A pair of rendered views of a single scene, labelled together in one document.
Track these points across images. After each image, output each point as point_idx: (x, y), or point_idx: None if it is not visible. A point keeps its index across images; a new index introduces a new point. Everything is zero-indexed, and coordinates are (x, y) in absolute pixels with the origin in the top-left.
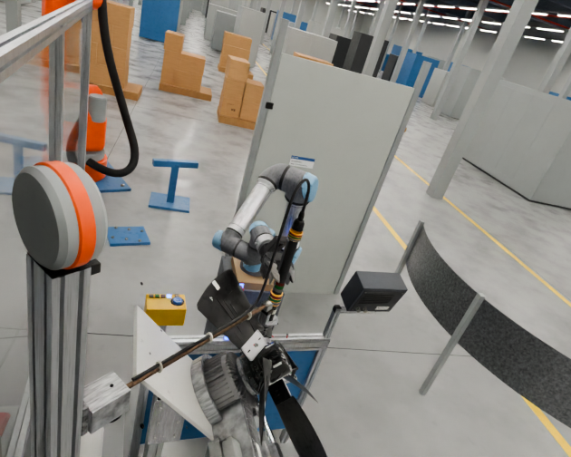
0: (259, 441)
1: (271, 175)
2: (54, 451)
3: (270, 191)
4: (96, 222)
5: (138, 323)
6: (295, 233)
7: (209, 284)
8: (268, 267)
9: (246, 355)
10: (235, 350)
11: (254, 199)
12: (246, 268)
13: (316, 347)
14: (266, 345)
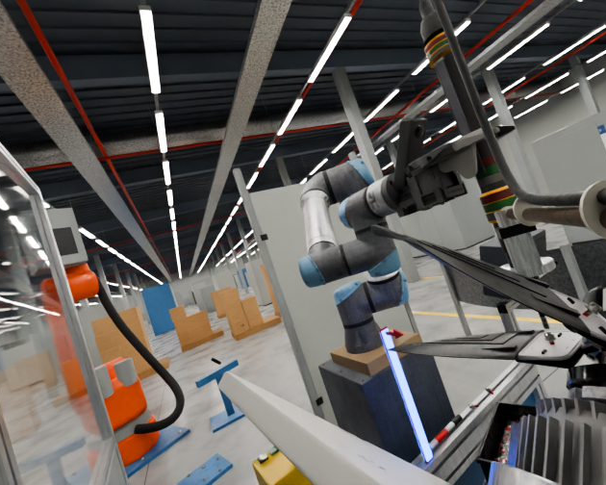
0: None
1: (313, 186)
2: None
3: (325, 200)
4: None
5: (268, 399)
6: (443, 32)
7: (376, 225)
8: (466, 83)
9: None
10: (454, 472)
11: (315, 209)
12: (383, 270)
13: (531, 384)
14: (565, 338)
